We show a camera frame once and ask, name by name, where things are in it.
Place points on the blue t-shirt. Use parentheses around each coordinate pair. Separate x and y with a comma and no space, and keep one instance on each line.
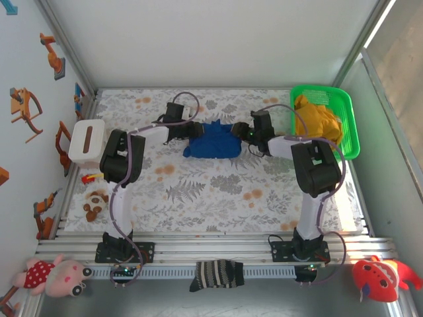
(215,142)

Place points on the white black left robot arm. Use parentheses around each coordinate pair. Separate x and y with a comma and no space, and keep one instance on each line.
(122,204)

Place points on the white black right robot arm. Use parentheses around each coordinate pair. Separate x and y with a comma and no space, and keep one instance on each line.
(310,214)

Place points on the yellow cloth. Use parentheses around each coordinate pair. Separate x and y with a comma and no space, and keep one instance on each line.
(317,122)

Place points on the green plastic basket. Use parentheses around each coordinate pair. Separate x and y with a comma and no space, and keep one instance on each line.
(347,99)

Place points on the floral table mat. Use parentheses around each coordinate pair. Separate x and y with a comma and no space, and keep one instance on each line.
(198,211)

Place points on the white tissue box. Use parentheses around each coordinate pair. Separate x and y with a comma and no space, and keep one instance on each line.
(76,145)

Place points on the red yellow small toy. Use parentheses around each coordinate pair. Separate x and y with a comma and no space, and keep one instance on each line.
(89,178)

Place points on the brown white panda plush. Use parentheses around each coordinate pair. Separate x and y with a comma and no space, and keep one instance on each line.
(94,204)

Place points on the orange gantry machine sticker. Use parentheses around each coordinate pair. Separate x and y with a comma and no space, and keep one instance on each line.
(23,109)

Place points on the small controller board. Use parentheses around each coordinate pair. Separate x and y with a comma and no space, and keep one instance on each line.
(309,272)
(125,271)

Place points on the black grey striped sock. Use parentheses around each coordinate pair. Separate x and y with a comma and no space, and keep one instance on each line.
(215,274)

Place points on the orange block sticker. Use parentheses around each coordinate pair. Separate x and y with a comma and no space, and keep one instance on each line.
(3,175)

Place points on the red plush fish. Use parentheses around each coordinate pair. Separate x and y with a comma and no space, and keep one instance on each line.
(376,277)

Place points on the pink plush pig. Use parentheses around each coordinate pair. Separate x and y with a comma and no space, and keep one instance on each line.
(62,277)

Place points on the blue orange wall sticker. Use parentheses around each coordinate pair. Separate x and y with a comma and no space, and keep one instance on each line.
(78,99)

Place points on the aluminium corner post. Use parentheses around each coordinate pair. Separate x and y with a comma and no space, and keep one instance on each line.
(360,43)
(66,43)

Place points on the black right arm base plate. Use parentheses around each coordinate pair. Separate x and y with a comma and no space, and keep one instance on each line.
(281,252)

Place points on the aluminium base frame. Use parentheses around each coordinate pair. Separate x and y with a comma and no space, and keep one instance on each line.
(215,246)

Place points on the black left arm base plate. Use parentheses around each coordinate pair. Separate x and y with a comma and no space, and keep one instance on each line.
(148,252)

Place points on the blue corner wall sticker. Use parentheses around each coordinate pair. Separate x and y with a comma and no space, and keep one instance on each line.
(10,6)

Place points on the orange frame sticker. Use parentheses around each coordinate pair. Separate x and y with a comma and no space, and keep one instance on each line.
(8,302)

